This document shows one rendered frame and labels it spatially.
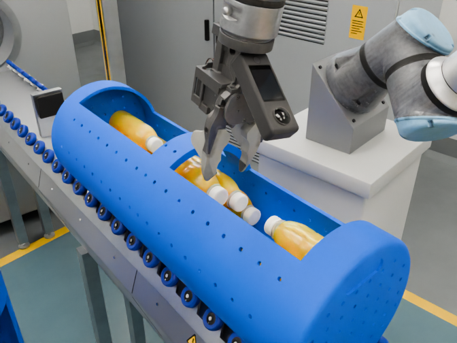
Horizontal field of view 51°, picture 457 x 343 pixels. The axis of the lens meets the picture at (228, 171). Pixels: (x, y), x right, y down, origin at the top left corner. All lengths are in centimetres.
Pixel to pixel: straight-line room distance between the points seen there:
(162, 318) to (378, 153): 61
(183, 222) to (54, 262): 187
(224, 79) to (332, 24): 176
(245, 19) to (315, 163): 55
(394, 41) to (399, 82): 9
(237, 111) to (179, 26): 247
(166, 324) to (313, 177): 46
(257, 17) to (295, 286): 36
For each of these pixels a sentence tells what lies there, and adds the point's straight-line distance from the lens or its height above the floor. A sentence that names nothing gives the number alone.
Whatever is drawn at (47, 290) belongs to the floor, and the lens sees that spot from 251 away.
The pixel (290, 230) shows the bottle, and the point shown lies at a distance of 87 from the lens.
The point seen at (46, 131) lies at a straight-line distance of 176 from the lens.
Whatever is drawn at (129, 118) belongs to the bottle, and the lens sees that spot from 130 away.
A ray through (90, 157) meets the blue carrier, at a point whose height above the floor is 115.
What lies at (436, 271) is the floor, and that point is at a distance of 267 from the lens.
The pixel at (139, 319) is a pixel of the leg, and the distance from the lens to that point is 200.
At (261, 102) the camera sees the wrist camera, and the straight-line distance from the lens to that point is 57.
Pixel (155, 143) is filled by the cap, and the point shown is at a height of 112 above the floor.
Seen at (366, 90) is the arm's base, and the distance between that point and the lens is 107.
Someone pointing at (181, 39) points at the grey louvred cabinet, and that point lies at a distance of 310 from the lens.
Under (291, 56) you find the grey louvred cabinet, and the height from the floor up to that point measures 92.
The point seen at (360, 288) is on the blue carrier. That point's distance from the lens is 74.
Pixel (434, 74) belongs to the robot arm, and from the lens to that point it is 92.
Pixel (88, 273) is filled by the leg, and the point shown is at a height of 54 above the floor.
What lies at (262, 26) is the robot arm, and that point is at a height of 153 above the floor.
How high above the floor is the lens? 167
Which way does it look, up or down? 31 degrees down
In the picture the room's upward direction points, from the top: straight up
